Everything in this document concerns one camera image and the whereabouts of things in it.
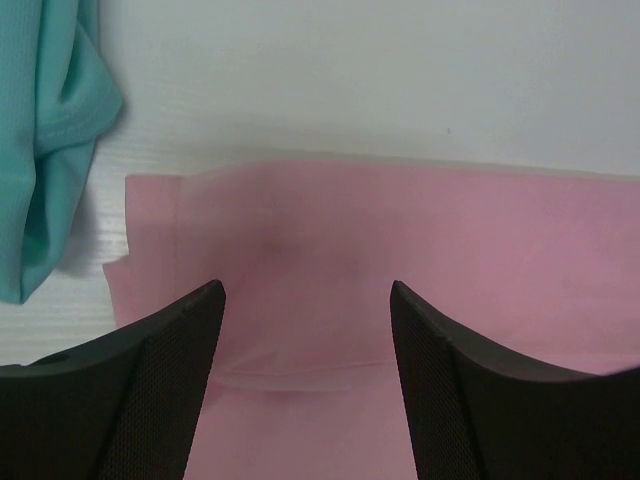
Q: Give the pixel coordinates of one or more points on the pink t shirt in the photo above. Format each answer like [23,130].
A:
[304,383]

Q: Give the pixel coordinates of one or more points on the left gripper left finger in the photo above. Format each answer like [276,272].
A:
[122,406]

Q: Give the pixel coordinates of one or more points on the teal folded t shirt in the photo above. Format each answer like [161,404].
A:
[57,98]

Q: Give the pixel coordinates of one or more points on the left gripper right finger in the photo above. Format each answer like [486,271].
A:
[479,410]

